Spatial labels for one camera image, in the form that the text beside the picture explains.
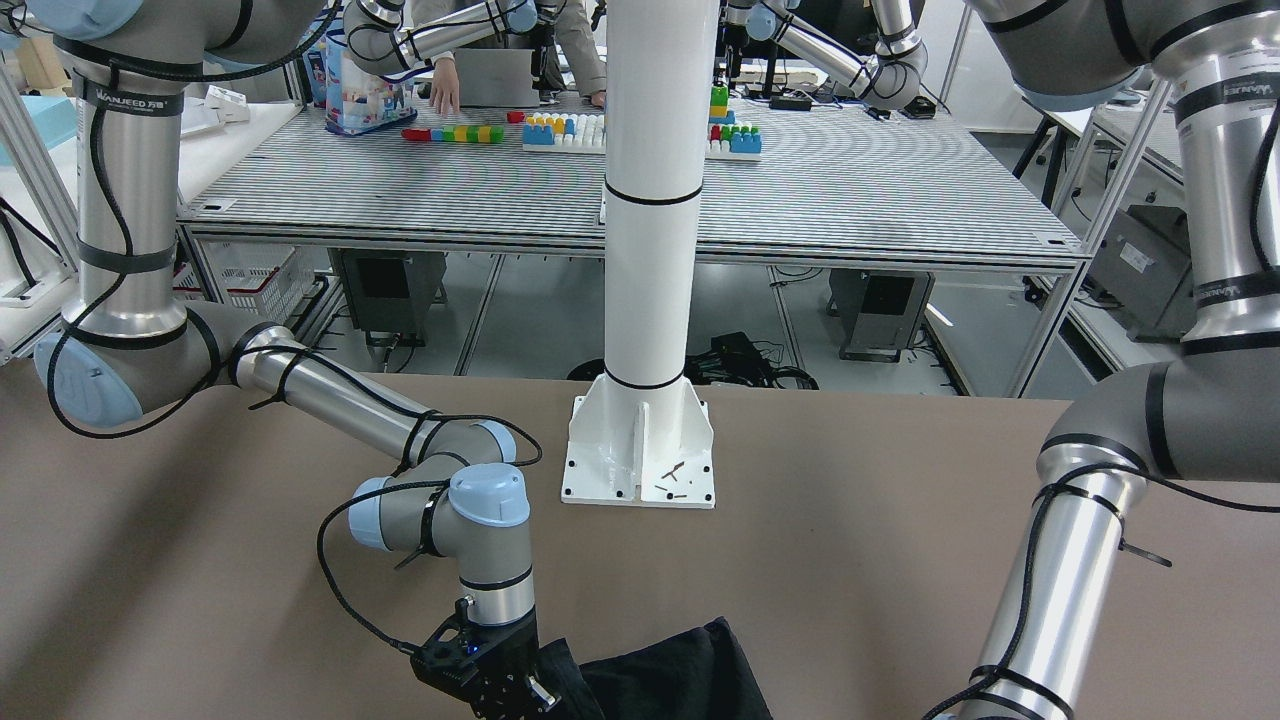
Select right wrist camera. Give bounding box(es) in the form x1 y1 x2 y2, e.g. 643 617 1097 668
410 618 499 703

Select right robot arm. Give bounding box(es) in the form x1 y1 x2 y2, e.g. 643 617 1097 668
23 1 561 719

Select black graphic t-shirt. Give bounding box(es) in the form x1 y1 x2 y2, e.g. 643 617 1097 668
538 618 772 719

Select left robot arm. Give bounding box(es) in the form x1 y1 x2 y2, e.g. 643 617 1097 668
927 1 1279 719

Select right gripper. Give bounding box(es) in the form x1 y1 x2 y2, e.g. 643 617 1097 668
470 616 559 719

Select colourful toy blocks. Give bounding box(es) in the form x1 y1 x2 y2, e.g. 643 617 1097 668
401 85 764 161

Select perforated metal table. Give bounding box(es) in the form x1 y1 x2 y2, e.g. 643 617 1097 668
175 94 1091 398

